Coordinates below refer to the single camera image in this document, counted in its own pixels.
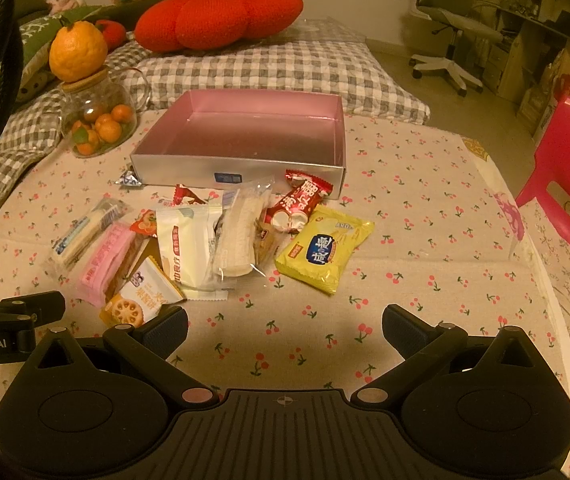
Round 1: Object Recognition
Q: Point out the small red plush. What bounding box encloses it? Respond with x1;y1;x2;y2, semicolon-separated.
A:
95;20;128;52

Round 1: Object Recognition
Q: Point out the green embroidered cushion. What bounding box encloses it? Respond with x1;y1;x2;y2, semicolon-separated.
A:
16;6;99;103

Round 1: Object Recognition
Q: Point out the clear white cake packet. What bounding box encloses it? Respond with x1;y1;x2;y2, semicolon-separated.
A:
212;177;274;281

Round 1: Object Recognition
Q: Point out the white cream snack packet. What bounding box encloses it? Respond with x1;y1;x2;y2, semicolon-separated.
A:
156;200;227;301

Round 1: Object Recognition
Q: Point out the grey checked blanket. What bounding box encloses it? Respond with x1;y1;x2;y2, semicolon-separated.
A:
0;39;152;256

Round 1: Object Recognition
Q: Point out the small brown biscuit packet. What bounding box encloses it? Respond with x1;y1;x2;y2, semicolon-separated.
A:
253;222;286;266

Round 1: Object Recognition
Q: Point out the white office chair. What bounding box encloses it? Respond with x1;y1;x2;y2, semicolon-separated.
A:
409;0;503;96

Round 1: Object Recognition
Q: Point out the pink wafer packet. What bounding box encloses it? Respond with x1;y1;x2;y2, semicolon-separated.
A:
76;222;135;308

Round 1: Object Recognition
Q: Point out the cherry print tablecloth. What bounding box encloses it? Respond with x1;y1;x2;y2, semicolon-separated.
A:
0;112;570;396

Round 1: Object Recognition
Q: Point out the red tomato plush cushion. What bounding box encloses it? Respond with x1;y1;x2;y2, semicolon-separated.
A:
134;0;303;53

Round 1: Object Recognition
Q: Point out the small orange yellow packet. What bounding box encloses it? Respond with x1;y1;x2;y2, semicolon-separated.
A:
130;209;157;237

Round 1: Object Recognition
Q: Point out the large orange citrus fruit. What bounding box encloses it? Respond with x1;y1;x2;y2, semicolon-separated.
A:
50;21;108;84

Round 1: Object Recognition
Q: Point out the yellow cracker snack bag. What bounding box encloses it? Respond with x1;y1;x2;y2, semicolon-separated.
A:
275;205;375;295

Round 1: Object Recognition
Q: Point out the glass teapot jar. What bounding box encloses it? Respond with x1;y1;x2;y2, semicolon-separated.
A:
60;66;151;158

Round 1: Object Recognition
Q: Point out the red white candy packet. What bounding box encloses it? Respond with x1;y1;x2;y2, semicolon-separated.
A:
265;170;333;233

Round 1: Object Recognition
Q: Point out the small blue silver candy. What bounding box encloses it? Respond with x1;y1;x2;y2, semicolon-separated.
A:
114;167;144;188

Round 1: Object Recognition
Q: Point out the clear blue biscuit packet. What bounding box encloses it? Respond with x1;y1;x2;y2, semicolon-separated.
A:
50;198;131;272

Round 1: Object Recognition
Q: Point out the dark red candy packet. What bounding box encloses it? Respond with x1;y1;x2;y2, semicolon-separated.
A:
172;184;205;206

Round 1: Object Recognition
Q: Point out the silver pink tray box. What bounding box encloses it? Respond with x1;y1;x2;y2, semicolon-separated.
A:
131;89;347;200

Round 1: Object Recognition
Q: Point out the white orange lotus packet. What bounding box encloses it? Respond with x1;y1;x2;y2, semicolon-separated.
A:
99;256;186;327

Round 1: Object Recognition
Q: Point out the wooden desk shelf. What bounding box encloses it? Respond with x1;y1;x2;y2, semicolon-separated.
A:
474;0;570;136

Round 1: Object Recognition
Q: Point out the grey checked pillow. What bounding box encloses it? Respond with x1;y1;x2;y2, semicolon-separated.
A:
123;39;432;126

